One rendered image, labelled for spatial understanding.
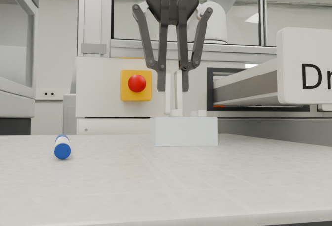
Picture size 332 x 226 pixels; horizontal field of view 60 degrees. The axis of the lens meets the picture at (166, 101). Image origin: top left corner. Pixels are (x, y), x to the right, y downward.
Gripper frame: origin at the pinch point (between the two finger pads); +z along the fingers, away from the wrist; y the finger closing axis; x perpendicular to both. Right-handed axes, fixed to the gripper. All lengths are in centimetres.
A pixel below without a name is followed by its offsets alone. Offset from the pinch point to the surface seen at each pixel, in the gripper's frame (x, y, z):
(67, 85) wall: 349, -94, -42
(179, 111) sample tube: -6.2, 0.1, 3.2
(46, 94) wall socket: 343, -120, -29
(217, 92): 24.7, 14.5, -2.6
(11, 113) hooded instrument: 81, -57, 1
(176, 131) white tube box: -7.0, -0.5, 5.8
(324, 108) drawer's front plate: 28, 45, 1
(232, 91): 15.3, 15.1, -1.9
